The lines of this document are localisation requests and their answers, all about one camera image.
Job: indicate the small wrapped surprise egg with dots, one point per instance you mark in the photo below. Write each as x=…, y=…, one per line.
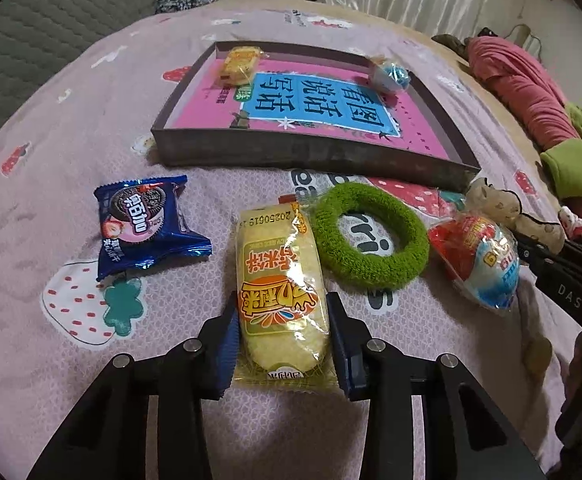
x=388, y=77

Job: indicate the yellow cake snack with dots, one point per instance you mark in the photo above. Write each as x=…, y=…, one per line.
x=240, y=66
x=282, y=305

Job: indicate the yellow cake snack in tray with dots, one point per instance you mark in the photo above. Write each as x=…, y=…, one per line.
x=240, y=66

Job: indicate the green fuzzy hair scrunchie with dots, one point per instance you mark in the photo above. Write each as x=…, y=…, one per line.
x=367, y=238

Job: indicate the shallow dark cardboard tray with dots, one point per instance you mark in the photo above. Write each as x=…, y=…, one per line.
x=235, y=147

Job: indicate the blue floral fabric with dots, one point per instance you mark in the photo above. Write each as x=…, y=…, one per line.
x=172, y=6

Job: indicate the green fleece blanket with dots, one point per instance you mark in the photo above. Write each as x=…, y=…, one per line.
x=564, y=160

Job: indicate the blue Oreo cookie packet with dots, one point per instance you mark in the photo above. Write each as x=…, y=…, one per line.
x=141, y=225

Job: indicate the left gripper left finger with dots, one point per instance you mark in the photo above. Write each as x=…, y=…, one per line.
x=216, y=361

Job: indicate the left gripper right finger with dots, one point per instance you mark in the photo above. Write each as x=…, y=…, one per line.
x=351, y=357

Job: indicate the pink blue children's book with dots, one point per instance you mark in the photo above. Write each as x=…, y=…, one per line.
x=313, y=99

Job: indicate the pink rolled quilt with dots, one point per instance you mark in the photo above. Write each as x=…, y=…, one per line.
x=526, y=88

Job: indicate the red white small sock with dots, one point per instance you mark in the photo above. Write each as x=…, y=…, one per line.
x=571, y=223

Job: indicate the large surprise egg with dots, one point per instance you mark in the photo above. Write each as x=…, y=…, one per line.
x=481, y=259

